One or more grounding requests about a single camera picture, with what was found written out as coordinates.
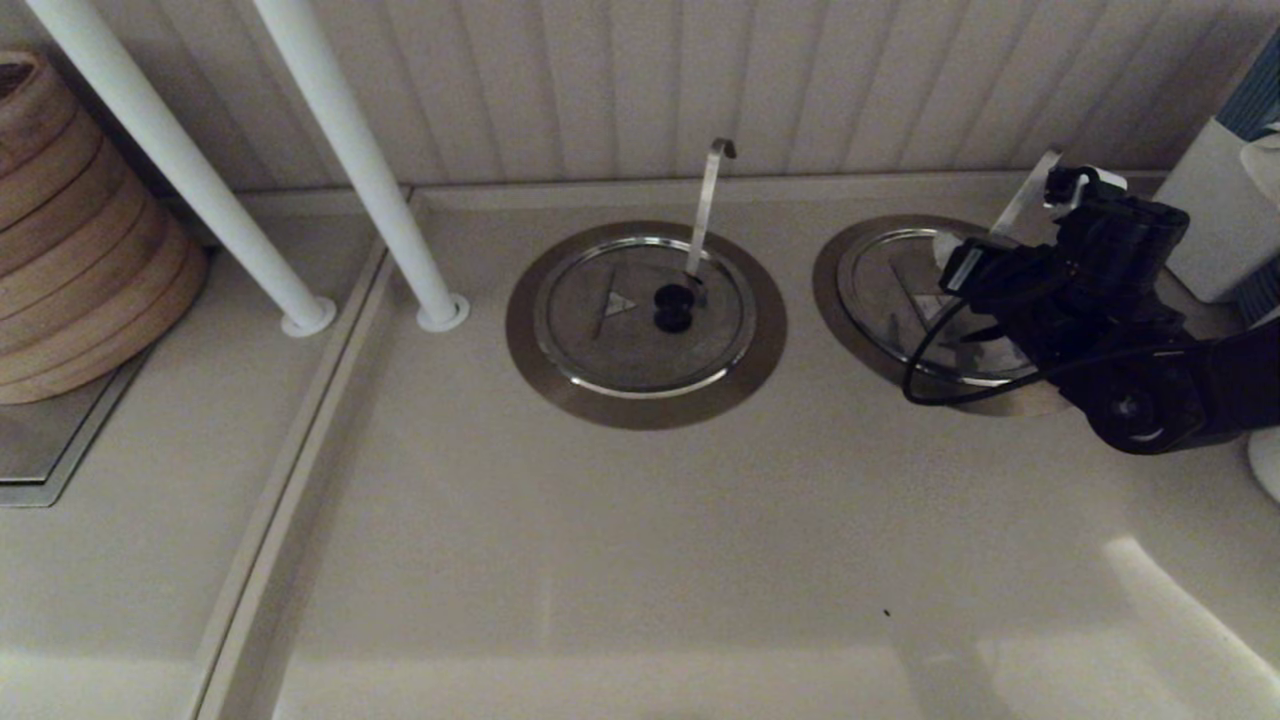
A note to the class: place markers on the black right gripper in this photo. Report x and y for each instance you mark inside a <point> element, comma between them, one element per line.
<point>1040,300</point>

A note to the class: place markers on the steel lid with black knob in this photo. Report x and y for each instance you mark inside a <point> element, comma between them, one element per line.
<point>885,290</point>
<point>610,350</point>

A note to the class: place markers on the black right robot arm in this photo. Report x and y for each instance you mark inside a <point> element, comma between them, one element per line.
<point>1150,400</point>

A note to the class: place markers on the white box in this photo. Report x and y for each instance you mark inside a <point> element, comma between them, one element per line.
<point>1215,230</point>

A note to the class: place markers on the white paper napkin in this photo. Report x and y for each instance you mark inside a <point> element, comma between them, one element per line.
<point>1264,165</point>

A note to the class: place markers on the white cup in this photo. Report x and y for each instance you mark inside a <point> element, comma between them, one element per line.
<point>1266,465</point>

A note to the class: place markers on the white metal pole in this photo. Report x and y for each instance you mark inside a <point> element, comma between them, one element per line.
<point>365,160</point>
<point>172,150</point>

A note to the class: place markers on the beige counter divider strip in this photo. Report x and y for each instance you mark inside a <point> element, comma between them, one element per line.
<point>303,480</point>

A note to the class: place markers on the bamboo steamer stack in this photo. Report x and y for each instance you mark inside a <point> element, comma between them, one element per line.
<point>80,250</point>

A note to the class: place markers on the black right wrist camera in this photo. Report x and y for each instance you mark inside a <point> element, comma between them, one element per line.
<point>1120,230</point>

